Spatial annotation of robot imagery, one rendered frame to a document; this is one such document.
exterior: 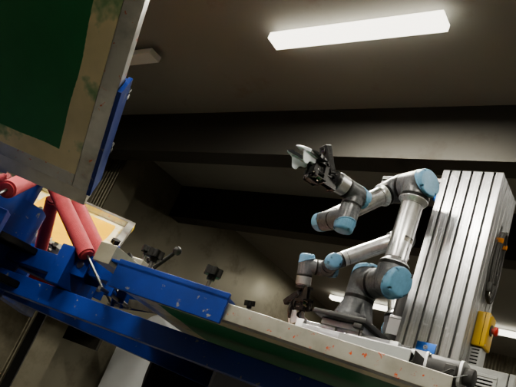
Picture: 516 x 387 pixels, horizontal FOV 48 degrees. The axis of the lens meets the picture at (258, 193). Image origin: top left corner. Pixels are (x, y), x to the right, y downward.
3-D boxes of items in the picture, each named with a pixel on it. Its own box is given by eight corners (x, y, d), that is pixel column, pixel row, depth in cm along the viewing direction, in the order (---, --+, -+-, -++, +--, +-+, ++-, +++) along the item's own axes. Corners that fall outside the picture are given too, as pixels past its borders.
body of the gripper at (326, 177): (314, 173, 201) (339, 190, 206) (319, 152, 205) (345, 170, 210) (300, 179, 207) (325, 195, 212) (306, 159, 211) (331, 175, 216)
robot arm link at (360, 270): (360, 304, 233) (369, 273, 238) (383, 305, 222) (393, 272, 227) (338, 292, 229) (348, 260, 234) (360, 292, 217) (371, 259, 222)
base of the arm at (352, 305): (377, 333, 223) (384, 309, 227) (362, 319, 213) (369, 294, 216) (342, 325, 232) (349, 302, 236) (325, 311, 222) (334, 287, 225)
